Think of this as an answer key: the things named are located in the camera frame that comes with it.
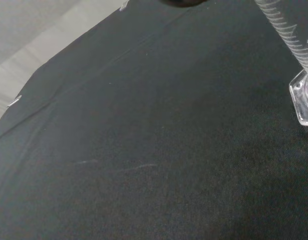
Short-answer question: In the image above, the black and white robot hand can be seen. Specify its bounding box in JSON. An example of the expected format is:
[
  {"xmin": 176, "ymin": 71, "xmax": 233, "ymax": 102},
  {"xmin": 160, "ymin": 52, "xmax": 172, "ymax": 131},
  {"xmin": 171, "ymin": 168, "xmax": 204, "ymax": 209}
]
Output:
[{"xmin": 159, "ymin": 0, "xmax": 207, "ymax": 8}]

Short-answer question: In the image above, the black cloth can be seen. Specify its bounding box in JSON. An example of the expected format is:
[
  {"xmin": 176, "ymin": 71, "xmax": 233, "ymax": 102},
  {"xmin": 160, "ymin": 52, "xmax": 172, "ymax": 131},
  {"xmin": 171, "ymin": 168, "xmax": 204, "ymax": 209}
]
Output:
[{"xmin": 0, "ymin": 0, "xmax": 308, "ymax": 240}]

